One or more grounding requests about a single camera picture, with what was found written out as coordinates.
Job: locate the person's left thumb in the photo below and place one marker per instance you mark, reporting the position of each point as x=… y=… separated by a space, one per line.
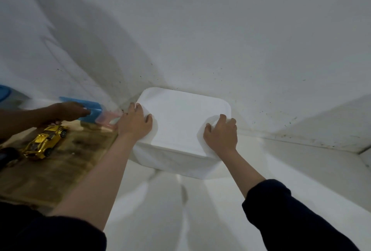
x=149 y=119

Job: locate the person's left forearm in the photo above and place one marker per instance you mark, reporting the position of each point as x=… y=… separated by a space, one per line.
x=98 y=181

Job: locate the dark rounded object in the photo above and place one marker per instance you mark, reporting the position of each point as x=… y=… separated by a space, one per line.
x=8 y=156

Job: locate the person's left hand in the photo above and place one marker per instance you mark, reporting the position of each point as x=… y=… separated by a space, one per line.
x=134 y=126

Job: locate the pink translucent plastic container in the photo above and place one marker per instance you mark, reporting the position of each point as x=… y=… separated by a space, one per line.
x=107 y=118

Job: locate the brown wooden board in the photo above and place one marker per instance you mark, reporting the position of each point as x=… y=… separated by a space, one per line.
x=58 y=166

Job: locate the person's right forearm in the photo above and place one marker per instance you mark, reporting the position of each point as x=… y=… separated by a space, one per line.
x=260 y=195

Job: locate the another person's forearm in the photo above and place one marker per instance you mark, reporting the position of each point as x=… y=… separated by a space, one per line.
x=23 y=120

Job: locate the blue translucent plastic container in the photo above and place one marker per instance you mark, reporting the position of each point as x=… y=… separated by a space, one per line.
x=92 y=108

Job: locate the white plastic lidded storage box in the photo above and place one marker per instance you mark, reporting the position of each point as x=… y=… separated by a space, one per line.
x=179 y=120

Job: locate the person's right hand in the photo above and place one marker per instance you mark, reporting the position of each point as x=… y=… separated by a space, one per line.
x=222 y=139

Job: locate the person's right thumb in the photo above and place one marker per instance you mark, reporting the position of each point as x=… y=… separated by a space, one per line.
x=207 y=130

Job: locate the blue round lid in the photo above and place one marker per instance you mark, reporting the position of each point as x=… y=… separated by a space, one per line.
x=4 y=91

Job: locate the gold toy car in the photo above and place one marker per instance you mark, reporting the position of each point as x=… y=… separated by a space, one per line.
x=43 y=142

